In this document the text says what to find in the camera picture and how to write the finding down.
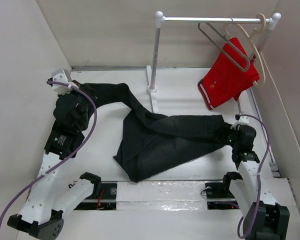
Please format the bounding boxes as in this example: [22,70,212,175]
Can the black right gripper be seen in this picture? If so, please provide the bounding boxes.
[212,121,240,149]

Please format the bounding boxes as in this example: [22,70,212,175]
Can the black trousers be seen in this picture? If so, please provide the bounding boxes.
[79,83,230,183]

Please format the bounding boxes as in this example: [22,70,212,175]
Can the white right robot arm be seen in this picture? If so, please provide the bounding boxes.
[221,123,290,240]

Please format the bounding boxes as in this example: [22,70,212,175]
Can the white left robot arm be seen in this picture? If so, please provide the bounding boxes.
[7,81,102,240]

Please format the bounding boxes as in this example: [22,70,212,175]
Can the grey trouser hanger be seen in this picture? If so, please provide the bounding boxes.
[197,22,252,73]

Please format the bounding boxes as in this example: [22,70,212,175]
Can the beige wooden hanger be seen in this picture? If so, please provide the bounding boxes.
[224,13,267,88]

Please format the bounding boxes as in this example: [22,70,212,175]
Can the red shorts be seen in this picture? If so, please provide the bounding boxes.
[197,52,260,110]

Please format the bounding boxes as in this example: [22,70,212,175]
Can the white metal clothes rack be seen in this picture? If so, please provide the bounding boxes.
[146,11,282,114]

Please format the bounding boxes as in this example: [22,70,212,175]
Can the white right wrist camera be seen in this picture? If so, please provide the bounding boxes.
[231,114,250,129]

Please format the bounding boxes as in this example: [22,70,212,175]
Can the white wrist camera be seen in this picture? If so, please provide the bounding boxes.
[47,68,72,95]
[231,114,250,129]

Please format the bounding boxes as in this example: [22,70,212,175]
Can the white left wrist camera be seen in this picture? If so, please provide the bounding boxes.
[47,68,72,95]

